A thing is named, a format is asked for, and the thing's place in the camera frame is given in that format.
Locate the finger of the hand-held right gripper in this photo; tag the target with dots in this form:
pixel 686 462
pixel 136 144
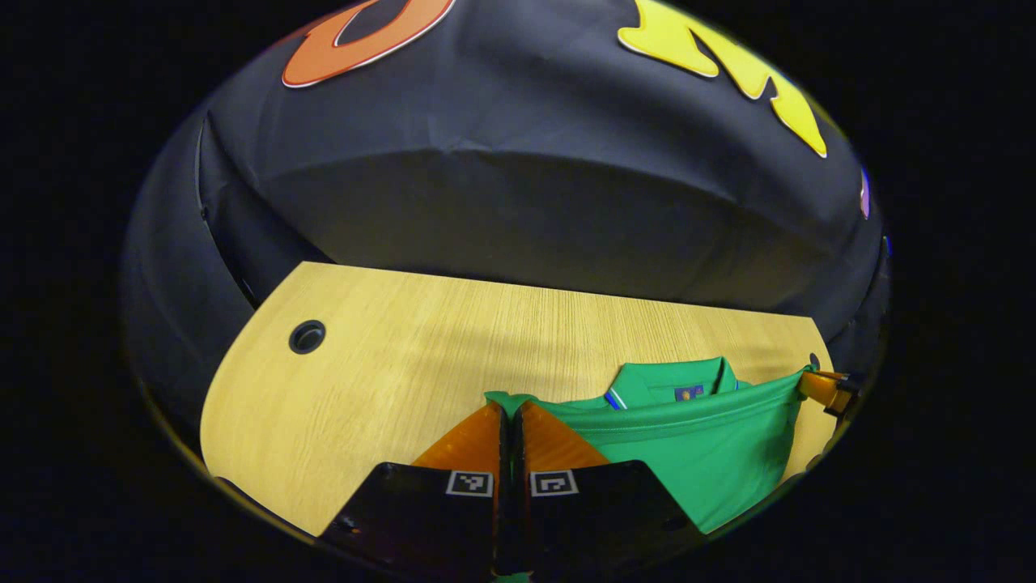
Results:
pixel 821 389

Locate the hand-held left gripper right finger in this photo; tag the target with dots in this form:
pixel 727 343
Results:
pixel 599 518

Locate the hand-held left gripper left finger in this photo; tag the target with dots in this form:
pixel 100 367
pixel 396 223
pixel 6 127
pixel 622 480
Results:
pixel 421 518

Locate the green T-shirt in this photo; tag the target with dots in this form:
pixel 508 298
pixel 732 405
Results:
pixel 712 453

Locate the black backdrop cloth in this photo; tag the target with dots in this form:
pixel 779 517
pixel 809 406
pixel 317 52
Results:
pixel 518 162

